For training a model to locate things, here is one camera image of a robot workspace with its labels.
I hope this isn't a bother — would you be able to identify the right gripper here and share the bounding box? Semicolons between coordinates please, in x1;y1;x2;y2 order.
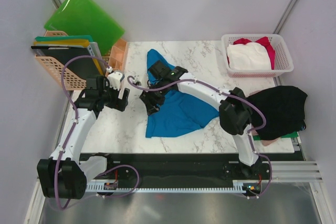
139;80;169;116

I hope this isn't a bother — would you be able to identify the blue t-shirt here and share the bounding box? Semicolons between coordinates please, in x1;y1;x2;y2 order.
144;48;220;138

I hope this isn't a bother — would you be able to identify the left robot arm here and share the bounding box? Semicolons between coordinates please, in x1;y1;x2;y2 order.
37;71;130;199

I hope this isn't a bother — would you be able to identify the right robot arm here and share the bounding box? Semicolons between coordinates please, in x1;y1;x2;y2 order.
140;61;266;179

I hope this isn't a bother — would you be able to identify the black folder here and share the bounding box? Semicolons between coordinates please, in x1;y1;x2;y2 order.
30;45;102;83

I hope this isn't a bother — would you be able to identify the orange file rack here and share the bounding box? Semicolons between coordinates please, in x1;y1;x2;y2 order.
34;30;87;91

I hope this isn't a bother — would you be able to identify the yellow folder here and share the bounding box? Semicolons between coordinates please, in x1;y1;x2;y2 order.
33;39;90;48

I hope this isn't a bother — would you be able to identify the teal folder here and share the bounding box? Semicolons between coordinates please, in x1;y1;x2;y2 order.
35;35;94;42

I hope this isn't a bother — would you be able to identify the green plastic board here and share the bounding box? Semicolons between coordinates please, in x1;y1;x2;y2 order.
44;0;125;55

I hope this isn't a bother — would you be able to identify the pink folded t-shirt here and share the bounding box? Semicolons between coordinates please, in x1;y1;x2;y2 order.
249;90;278;146

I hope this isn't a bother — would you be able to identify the red t-shirt in basket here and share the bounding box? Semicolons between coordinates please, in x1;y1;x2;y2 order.
232;37;276;70

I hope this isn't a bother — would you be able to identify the black folded t-shirt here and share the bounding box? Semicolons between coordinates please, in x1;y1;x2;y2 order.
247;86;308;141

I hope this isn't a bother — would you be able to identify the white plastic basket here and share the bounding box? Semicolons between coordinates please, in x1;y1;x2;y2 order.
221;34;294;78

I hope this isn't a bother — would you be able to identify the green folded t-shirt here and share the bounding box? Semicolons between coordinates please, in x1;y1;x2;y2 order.
253;132;299;141

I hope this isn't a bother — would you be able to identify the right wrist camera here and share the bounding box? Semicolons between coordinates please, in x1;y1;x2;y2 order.
132;77;142;86

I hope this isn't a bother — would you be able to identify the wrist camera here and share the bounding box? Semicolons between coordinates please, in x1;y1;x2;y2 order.
132;77;142;86
107;70;124;90

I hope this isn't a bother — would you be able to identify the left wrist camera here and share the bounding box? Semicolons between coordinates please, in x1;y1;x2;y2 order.
107;70;124;90

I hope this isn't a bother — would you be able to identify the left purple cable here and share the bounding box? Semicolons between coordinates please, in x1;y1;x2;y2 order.
47;55;140;211

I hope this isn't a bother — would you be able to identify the purple cable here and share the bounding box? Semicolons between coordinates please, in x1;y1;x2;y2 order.
47;55;140;211
127;75;274;199

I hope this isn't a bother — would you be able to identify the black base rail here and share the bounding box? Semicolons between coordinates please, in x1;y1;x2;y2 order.
78;152;305;189

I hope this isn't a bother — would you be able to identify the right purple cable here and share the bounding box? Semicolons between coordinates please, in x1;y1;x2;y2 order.
127;75;274;199

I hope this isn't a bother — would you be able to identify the white cable duct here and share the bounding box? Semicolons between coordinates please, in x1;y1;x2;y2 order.
86;179;263;194

